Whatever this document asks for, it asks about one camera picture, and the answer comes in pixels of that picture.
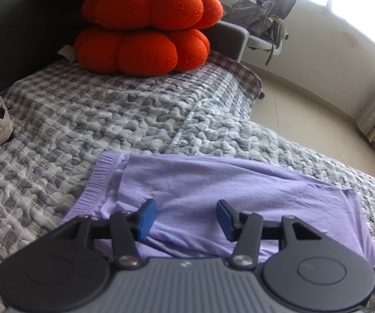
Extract purple pants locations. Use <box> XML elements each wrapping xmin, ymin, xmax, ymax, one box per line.
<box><xmin>62</xmin><ymin>151</ymin><xmax>375</xmax><ymax>269</ymax></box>

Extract grey camouflage backpack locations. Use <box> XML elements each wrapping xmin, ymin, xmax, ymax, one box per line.
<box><xmin>223</xmin><ymin>0</ymin><xmax>287</xmax><ymax>66</ymax></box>

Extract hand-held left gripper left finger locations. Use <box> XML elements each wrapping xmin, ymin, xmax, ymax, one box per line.
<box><xmin>55</xmin><ymin>199</ymin><xmax>158</xmax><ymax>268</ymax></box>

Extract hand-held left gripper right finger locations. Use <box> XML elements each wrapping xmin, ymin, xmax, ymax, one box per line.
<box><xmin>216</xmin><ymin>200</ymin><xmax>322</xmax><ymax>268</ymax></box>

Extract grey checked blanket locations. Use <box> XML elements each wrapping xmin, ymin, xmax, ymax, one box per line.
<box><xmin>0</xmin><ymin>52</ymin><xmax>375</xmax><ymax>313</ymax></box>

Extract white office chair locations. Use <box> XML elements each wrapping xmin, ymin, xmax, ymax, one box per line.
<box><xmin>236</xmin><ymin>0</ymin><xmax>300</xmax><ymax>66</ymax></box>

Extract orange pumpkin cushion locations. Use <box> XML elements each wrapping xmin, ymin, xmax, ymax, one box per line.
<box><xmin>81</xmin><ymin>0</ymin><xmax>224</xmax><ymax>31</ymax></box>
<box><xmin>57</xmin><ymin>27</ymin><xmax>211</xmax><ymax>77</ymax></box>

